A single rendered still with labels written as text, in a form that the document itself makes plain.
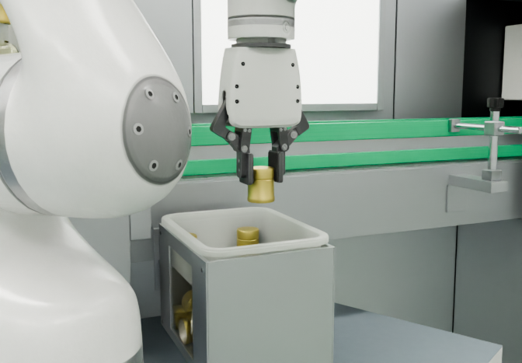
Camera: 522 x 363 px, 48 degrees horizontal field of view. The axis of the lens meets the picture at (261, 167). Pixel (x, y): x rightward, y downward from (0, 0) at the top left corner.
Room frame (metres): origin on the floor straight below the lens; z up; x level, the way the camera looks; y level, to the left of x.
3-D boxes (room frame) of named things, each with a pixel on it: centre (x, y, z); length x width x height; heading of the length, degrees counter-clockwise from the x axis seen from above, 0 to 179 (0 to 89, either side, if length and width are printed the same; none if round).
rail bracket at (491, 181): (1.08, -0.41, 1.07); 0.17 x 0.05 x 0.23; 24
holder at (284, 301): (0.81, 0.04, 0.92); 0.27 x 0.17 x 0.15; 24
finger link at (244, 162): (0.73, 0.03, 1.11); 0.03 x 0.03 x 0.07; 24
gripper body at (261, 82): (0.75, 0.00, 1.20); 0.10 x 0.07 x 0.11; 114
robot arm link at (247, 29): (0.75, 0.00, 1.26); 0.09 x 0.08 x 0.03; 114
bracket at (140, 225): (0.84, 0.18, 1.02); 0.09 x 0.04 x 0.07; 24
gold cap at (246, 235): (0.87, 0.02, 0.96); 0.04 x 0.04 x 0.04
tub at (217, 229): (0.78, 0.03, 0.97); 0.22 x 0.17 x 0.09; 24
